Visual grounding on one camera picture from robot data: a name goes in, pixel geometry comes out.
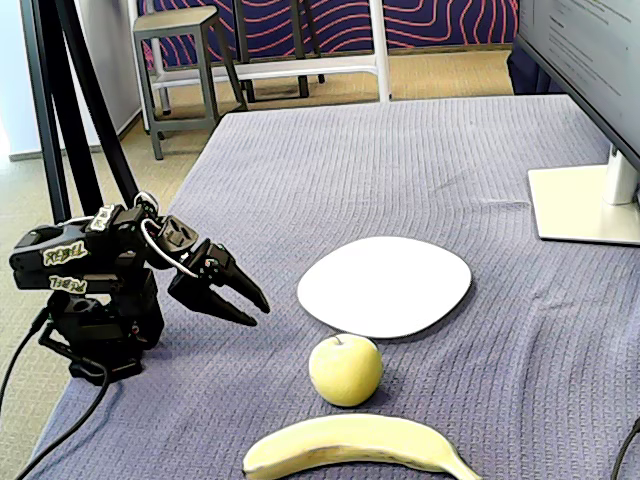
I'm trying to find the grey metal stool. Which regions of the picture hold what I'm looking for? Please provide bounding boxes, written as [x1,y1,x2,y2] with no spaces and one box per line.
[132,5,249,161]

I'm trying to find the grey computer monitor with stand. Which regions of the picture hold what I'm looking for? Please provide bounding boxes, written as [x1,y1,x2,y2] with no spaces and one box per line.
[514,0,640,246]

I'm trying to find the black tripod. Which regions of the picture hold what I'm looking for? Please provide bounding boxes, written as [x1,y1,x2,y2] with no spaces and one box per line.
[19,0,142,224]

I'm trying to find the yellow banana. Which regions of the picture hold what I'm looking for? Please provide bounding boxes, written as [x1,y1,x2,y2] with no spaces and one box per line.
[242,412,484,480]

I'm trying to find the thick black cable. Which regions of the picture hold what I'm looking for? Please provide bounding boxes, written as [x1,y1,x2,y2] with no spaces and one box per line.
[14,355,111,480]

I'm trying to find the thin black cable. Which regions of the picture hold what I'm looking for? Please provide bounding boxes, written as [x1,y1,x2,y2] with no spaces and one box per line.
[0,305,51,416]

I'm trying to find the white rounded plate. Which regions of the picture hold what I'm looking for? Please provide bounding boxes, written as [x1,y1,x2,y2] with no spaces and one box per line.
[296,235,473,340]

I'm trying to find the purple pink wavy patterned panel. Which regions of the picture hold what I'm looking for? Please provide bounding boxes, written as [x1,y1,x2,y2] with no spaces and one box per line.
[137,0,519,69]

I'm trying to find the white metal table frame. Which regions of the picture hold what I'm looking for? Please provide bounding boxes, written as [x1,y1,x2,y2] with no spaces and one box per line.
[127,0,392,134]

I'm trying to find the black metal frame legs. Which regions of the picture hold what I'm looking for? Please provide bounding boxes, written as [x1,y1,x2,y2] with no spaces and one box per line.
[233,0,326,102]

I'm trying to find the blue-grey woven table cloth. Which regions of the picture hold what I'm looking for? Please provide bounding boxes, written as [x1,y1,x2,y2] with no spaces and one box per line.
[27,93,640,480]

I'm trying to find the green apple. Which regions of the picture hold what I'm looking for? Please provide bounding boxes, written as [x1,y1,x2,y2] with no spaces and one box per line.
[308,333,385,408]

